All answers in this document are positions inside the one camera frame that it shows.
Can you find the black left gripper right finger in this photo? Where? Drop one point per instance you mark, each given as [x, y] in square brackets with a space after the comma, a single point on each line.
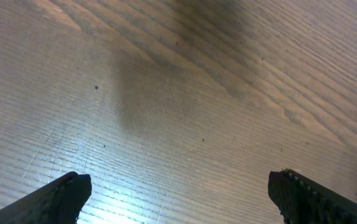
[303, 201]

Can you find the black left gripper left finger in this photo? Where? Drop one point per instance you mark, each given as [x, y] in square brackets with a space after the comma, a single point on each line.
[58, 202]

